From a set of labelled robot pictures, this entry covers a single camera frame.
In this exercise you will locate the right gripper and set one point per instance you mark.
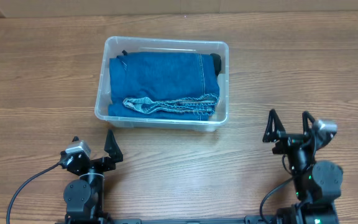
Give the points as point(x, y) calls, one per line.
point(289, 139)

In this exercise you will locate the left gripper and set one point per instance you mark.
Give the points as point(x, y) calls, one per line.
point(95, 163)

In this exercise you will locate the blue denim jeans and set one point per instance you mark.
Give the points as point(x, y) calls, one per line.
point(163, 85)

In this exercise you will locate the black garment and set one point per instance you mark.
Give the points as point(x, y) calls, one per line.
point(217, 62)

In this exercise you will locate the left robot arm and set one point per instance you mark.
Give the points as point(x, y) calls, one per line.
point(84, 196)

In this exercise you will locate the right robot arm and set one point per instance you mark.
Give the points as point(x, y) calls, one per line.
point(317, 183)

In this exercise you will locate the clear plastic storage bin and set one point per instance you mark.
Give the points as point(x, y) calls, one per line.
point(116, 44)

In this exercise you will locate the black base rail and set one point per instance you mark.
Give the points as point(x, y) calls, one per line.
point(249, 219)

